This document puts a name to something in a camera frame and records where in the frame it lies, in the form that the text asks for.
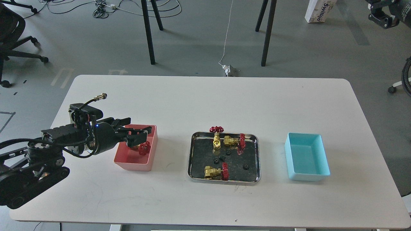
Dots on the black office chair left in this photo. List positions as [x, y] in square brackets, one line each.
[12, 26]

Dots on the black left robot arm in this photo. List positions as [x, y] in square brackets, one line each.
[29, 171]

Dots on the black table leg left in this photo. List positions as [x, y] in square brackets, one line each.
[147, 27]

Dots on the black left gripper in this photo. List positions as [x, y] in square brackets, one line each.
[111, 131]

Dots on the light blue plastic box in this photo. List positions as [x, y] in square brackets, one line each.
[306, 157]

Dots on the pink plastic box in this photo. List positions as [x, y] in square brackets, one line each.
[130, 159]

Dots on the office chair base right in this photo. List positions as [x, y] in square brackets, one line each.
[392, 89]

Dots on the upright brass valve red handwheel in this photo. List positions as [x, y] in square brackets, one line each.
[216, 140]

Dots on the black cable bundle floor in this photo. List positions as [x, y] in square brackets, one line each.
[103, 10]

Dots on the black table leg right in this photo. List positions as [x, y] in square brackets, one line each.
[269, 26]

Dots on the stainless steel tray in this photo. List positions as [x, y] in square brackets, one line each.
[202, 154]

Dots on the white cardboard box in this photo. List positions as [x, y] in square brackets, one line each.
[318, 10]

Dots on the brass valve at tray bottom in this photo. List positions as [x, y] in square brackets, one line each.
[211, 173]

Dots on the black table leg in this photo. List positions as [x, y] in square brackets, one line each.
[147, 27]
[269, 26]

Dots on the brass valve red handwheel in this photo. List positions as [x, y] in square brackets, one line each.
[216, 140]
[142, 149]

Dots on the floor power socket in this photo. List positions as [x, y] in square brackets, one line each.
[230, 71]

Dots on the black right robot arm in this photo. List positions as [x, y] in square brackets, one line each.
[388, 14]

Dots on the brass valve by tray right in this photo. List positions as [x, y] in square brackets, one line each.
[236, 143]

